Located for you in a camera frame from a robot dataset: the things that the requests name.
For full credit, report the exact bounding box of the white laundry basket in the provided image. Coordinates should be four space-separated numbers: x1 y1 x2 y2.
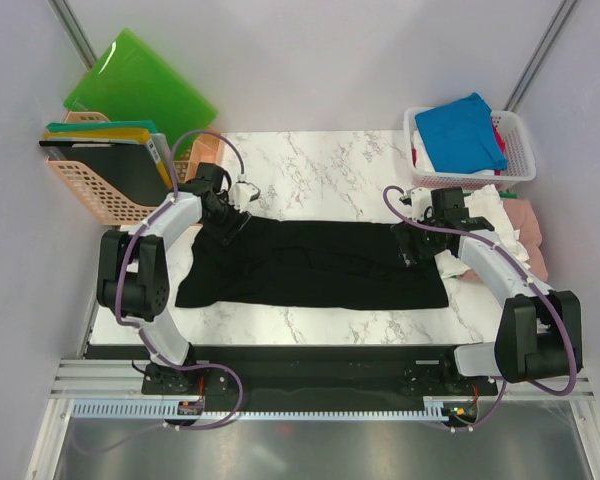
403 107 536 191

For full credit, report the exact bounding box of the blue folded t shirt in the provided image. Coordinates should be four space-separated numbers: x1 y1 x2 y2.
414 93 508 174

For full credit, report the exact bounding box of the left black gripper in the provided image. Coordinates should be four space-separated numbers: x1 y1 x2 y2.
201 193 252 248

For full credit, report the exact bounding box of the black t shirt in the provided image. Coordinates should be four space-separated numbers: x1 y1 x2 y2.
175 217 449 311

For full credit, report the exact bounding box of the green t shirt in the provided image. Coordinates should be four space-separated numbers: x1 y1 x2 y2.
499 191 518 199

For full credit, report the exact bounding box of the red garment in basket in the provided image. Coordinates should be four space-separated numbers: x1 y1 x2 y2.
488 122 508 176

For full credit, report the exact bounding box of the orange file basket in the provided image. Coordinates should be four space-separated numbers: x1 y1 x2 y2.
46 111 197 226

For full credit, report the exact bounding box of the white slotted cable duct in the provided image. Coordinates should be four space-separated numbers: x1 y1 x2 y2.
71 399 448 422

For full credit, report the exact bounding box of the pink t shirt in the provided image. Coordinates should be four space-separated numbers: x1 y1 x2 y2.
457 199 550 284

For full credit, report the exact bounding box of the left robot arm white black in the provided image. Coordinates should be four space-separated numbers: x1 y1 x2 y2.
96 162 260 393

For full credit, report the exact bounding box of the orange compartment organizer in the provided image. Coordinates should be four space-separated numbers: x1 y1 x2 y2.
175 134 225 183

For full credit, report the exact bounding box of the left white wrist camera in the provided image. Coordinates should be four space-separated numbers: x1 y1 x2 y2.
228 174 261 211

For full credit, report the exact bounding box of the yellow folder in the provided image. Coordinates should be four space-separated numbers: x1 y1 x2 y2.
44 128 172 188

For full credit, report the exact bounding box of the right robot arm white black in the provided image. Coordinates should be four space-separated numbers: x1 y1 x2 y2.
392 187 583 396

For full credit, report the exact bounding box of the white garment in basket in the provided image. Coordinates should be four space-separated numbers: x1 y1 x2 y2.
412 130 501 175

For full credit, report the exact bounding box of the green plastic board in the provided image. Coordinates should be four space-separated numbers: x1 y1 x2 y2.
64 28 218 145

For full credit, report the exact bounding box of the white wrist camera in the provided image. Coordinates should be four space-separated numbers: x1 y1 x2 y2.
228 174 261 211
399 187 432 221

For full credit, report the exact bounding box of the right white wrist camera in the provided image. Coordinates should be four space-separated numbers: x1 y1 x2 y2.
399 187 432 221

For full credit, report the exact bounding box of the black folder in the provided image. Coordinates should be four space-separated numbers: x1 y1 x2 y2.
39 140 170 207

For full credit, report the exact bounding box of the teal folder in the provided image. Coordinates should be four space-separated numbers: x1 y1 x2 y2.
46 120 159 134

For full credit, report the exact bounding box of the white crumpled t shirt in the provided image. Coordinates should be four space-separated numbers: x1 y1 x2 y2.
435 185 529 279

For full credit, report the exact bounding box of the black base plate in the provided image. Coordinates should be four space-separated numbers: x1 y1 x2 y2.
142 346 497 411

